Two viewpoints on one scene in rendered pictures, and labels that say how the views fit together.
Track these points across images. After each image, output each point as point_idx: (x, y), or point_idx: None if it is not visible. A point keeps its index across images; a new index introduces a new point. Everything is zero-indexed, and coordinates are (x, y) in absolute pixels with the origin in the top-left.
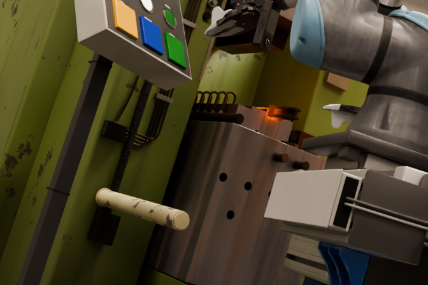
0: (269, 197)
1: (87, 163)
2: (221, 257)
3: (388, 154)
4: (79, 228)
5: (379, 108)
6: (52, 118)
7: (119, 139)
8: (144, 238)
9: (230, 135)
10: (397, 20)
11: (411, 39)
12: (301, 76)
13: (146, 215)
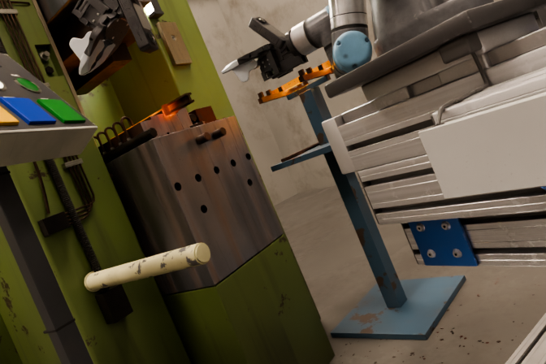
0: (435, 169)
1: (54, 268)
2: (222, 244)
3: (504, 15)
4: (94, 322)
5: None
6: None
7: (65, 226)
8: (149, 279)
9: (157, 150)
10: None
11: None
12: (153, 74)
13: (159, 271)
